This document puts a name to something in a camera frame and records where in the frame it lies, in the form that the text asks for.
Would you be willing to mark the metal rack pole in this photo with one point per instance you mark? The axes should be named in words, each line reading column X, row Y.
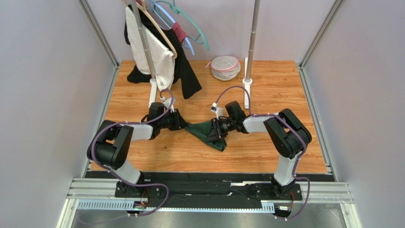
column 143, row 37
column 253, row 29

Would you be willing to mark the white hanging towel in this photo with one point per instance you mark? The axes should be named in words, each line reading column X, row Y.
column 162, row 56

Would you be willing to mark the black hanging garment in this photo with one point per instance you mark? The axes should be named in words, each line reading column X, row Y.
column 183, row 70

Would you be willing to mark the left metal rack pole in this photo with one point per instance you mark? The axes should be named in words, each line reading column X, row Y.
column 143, row 37

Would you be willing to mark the aluminium frame rail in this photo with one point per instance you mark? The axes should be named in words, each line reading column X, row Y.
column 329, row 206

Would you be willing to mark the left white rack foot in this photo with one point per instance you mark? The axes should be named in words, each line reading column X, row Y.
column 153, row 92

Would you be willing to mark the dark green cloth napkin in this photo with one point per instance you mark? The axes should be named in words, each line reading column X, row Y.
column 201, row 131

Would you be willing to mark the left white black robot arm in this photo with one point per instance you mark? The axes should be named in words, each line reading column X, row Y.
column 110, row 147

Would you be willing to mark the white mesh laundry bag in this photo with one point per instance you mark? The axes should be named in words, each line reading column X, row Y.
column 224, row 68

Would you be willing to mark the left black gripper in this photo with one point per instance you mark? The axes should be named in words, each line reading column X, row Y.
column 179, row 122

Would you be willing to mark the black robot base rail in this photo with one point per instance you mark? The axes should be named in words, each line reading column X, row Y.
column 203, row 190

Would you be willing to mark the teal plastic hanger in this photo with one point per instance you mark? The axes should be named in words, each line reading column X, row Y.
column 171, row 7

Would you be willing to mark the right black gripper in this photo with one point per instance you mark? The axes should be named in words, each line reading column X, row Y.
column 216, row 130

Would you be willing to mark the dark red hanging cloth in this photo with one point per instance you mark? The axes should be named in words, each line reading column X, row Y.
column 179, row 32

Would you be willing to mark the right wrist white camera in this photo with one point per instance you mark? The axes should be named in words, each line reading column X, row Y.
column 217, row 110

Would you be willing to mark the blue plastic hanger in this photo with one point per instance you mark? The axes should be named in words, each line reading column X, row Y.
column 169, row 21

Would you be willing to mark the right metal rack pole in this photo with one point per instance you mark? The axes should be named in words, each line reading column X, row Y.
column 253, row 29

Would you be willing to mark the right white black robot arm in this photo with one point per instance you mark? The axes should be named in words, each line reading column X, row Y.
column 288, row 134

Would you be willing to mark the right white rack foot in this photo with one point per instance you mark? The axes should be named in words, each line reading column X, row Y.
column 247, row 91

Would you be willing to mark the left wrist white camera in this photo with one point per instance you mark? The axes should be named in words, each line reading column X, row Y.
column 169, row 102

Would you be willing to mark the wooden clothes hanger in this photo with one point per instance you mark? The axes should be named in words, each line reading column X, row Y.
column 141, row 5

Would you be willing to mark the wrist white camera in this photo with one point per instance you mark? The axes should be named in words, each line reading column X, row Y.
column 169, row 102
column 217, row 110

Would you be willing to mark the white rack foot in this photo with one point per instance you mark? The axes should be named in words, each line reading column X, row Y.
column 153, row 92
column 247, row 91

